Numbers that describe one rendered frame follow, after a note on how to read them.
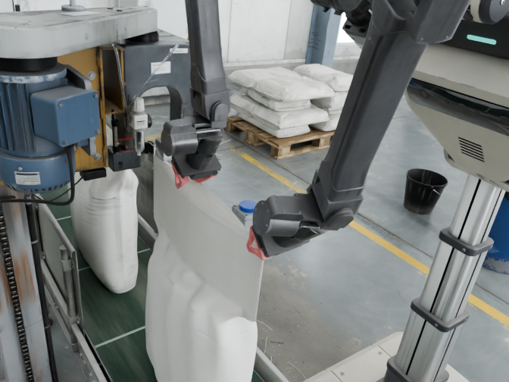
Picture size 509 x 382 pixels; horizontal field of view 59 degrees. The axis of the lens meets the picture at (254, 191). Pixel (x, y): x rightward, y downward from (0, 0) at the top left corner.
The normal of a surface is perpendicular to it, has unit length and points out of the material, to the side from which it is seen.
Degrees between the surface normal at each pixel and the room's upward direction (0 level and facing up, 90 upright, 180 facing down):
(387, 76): 117
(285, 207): 28
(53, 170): 91
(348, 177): 108
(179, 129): 90
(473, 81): 40
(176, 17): 90
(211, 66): 82
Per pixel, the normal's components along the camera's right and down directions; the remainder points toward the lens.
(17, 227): 0.59, 0.42
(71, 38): 0.96, 0.20
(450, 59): -0.46, -0.56
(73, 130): 0.88, 0.29
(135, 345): 0.10, -0.88
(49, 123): -0.49, 0.36
